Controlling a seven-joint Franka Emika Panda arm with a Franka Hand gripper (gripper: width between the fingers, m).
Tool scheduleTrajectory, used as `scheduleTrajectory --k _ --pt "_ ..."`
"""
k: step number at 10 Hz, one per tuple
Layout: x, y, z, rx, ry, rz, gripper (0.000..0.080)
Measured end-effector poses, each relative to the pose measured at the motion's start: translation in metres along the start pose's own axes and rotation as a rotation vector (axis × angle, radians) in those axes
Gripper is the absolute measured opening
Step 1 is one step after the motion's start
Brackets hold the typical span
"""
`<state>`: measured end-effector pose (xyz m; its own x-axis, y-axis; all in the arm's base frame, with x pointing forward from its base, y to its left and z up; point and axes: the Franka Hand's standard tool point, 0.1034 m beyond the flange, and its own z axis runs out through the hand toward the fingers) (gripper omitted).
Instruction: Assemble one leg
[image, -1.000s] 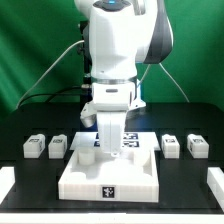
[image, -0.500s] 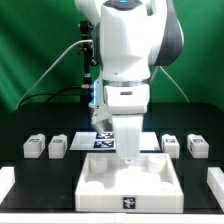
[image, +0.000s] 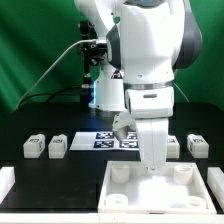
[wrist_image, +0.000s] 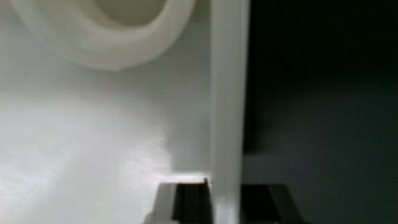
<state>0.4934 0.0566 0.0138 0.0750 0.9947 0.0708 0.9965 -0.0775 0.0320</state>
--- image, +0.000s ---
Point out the black camera on stand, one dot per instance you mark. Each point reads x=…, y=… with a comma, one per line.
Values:
x=94, y=54

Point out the white obstacle block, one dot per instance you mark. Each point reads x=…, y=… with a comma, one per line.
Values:
x=7, y=180
x=215, y=180

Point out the white obstacle block left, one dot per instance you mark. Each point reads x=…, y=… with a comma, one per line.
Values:
x=7, y=180

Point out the white obstacle block right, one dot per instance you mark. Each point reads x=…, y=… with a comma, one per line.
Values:
x=215, y=180

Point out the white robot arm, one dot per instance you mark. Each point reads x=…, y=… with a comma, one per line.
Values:
x=140, y=43

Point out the white square table top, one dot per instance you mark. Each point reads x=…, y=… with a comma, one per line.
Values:
x=176, y=188

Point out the white sheet with markers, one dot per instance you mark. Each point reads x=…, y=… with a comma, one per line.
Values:
x=104, y=140

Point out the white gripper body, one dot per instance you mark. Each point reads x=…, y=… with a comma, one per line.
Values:
x=151, y=110

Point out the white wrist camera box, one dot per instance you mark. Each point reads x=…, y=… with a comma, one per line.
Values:
x=122, y=123

